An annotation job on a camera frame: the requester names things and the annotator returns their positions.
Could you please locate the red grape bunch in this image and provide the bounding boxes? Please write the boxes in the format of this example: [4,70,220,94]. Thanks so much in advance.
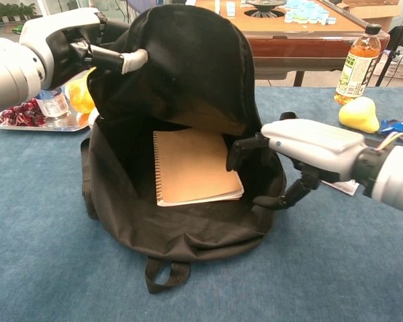
[0,100,47,127]

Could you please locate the black mahjong table dial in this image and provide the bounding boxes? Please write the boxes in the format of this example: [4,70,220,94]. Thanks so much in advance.
[243,0,286,18]

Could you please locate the yellow toy pear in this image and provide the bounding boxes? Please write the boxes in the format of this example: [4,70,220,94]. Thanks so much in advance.
[338,96,380,134]

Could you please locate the metal tray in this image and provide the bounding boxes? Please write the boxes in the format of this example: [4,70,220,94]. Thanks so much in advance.
[0,107,91,133]

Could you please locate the blue mahjong tile pile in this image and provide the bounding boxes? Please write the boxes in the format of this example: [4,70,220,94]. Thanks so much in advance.
[283,0,337,27]

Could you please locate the white plastic basket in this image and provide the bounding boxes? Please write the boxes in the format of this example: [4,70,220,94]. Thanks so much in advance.
[372,50,403,80]

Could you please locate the brown mahjong table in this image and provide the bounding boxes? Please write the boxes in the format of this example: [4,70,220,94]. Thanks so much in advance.
[194,0,391,87]

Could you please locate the coloured wrist wire bundle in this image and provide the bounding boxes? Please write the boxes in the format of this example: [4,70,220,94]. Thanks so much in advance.
[371,131,403,151]

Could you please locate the tea bottle with black cap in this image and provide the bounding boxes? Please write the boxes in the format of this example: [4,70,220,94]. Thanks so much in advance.
[333,23,383,107]

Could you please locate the green potted plants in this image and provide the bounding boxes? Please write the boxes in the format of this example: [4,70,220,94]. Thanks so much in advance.
[0,2,37,25]

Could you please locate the blue snack packet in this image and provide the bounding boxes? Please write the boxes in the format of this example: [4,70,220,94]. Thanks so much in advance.
[378,119,403,146]

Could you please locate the white framed glass partition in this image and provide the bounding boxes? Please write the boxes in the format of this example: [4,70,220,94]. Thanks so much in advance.
[36,0,135,13]

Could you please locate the black tripod stand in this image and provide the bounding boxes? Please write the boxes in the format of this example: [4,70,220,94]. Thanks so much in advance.
[375,0,403,87]

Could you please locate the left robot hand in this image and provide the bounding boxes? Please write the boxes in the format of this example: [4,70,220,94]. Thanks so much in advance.
[19,8,149,91]

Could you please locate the orange yellow toy fruit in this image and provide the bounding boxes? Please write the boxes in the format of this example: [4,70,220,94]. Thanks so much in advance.
[66,66,97,115]

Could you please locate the brown spiral notebook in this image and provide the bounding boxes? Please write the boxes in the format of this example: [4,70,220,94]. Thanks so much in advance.
[152,127,245,208]

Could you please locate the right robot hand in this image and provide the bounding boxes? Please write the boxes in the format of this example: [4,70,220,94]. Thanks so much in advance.
[225,119,369,211]

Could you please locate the black fabric backpack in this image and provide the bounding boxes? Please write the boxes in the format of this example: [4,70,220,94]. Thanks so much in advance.
[80,5,302,295]

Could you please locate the blue carpet table cover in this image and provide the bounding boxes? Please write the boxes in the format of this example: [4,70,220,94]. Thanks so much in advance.
[0,84,403,322]

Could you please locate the lavender robot base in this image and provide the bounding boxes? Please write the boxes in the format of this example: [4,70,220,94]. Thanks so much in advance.
[126,0,148,26]

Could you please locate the small white box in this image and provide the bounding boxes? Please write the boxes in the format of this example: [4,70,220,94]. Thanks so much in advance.
[320,179,360,196]

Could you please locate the cardboard box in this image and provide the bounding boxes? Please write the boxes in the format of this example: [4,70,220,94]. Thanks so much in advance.
[335,0,403,33]

